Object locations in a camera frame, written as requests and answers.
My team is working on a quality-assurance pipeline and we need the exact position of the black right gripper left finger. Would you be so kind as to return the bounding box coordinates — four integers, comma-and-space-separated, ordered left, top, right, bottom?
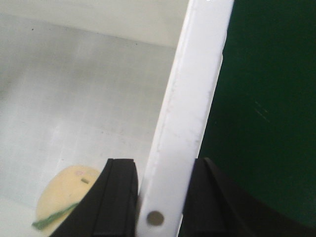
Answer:
52, 158, 138, 237

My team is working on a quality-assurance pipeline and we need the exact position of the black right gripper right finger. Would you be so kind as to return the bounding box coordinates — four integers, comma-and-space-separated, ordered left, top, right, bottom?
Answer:
179, 158, 316, 237

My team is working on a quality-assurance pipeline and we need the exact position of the yellow plush fruit toy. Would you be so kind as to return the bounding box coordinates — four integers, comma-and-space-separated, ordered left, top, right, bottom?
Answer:
32, 165, 100, 235

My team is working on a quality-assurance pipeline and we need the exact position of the white plastic Totelife crate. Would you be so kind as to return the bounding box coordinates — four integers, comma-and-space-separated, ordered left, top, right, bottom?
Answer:
0, 0, 234, 237

